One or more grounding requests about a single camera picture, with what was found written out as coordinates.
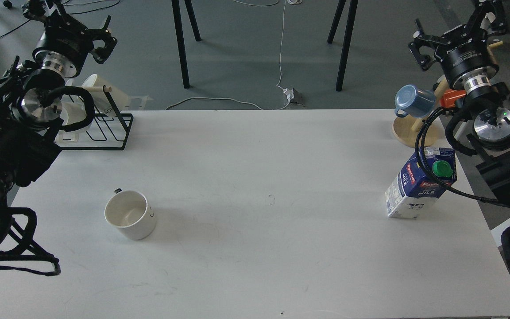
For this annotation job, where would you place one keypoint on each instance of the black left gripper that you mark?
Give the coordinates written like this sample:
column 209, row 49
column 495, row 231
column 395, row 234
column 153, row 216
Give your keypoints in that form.
column 66, row 42

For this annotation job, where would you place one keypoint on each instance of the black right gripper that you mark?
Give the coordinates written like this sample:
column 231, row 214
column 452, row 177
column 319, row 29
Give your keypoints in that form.
column 465, row 55

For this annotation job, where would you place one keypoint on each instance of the blue white milk carton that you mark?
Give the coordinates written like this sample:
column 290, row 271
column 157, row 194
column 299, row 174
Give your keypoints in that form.
column 413, row 192

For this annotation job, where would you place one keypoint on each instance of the white ceramic mug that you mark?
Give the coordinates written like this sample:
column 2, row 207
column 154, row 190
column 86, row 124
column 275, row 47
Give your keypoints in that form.
column 131, row 213

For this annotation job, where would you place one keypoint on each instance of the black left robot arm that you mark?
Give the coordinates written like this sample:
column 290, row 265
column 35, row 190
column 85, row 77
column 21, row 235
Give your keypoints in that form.
column 35, row 104

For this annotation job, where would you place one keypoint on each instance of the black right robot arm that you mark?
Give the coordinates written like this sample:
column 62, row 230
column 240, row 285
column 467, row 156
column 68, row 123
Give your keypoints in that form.
column 479, row 125

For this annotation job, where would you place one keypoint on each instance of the orange hanging mug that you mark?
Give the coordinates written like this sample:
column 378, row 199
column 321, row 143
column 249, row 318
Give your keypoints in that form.
column 450, row 96

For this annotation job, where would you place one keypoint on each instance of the white mug on rack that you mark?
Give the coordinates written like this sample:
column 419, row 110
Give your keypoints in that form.
column 71, row 113

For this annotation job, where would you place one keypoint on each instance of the blue hanging mug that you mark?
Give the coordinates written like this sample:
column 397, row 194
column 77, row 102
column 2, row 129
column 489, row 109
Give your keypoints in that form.
column 410, row 100

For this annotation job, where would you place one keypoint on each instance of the black table leg right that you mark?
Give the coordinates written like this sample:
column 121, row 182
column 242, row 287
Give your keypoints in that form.
column 352, row 11

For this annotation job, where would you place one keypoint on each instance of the black table leg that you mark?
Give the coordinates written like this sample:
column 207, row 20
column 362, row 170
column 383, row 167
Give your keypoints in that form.
column 352, row 11
column 177, row 16

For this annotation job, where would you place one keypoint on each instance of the black table leg left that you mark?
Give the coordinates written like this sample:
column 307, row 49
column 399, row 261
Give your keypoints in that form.
column 177, row 16

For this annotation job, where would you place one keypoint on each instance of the wooden mug tree stand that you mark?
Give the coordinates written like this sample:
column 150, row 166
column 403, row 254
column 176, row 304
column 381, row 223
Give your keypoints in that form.
column 406, row 129

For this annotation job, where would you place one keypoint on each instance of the white power adapter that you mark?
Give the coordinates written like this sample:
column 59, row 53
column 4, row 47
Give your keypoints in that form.
column 293, row 97

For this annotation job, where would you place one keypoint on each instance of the black wire cup rack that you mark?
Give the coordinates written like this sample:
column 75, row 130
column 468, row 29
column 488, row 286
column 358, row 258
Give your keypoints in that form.
column 110, row 129

